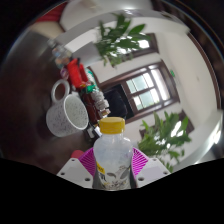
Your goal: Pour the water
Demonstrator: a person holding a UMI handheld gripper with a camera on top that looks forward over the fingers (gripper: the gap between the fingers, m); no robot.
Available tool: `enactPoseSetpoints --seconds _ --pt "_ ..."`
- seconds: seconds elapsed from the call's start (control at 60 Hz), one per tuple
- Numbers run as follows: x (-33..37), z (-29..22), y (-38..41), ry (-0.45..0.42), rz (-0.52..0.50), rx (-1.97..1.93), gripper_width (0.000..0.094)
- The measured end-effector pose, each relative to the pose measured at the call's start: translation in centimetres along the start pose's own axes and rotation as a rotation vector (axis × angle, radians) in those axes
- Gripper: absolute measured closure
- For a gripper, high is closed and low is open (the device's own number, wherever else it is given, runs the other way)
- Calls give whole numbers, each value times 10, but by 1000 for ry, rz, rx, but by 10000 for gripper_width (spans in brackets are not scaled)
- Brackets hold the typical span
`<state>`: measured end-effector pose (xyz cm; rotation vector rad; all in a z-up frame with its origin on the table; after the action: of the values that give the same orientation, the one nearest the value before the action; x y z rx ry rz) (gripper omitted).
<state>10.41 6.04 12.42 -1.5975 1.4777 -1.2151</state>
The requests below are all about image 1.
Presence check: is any leafy plant in white pot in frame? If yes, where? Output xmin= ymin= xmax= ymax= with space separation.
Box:
xmin=94 ymin=13 xmax=152 ymax=68
xmin=137 ymin=111 xmax=192 ymax=173

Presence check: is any dark wooden glazed door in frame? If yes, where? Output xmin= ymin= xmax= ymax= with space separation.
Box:
xmin=88 ymin=59 xmax=183 ymax=124

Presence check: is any clear bottle with yellow cap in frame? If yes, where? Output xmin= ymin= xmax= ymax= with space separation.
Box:
xmin=92 ymin=116 xmax=134 ymax=192

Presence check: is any black chair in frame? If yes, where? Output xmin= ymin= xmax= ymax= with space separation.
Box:
xmin=103 ymin=83 xmax=129 ymax=119

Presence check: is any white speckled mug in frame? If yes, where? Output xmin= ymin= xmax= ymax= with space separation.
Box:
xmin=45 ymin=78 xmax=90 ymax=138

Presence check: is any dark wooden framed window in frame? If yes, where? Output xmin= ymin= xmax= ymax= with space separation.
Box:
xmin=136 ymin=32 xmax=160 ymax=58

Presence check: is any red carpeted staircase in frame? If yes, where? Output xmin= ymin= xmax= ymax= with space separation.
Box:
xmin=36 ymin=2 xmax=68 ymax=23

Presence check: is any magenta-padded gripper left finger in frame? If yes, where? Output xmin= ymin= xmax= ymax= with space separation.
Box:
xmin=56 ymin=147 xmax=100 ymax=190

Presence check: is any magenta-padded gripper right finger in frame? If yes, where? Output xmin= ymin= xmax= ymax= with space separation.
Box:
xmin=128 ymin=147 xmax=171 ymax=189

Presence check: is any red plastic box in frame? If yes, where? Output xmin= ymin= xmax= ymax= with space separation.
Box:
xmin=65 ymin=58 xmax=89 ymax=89

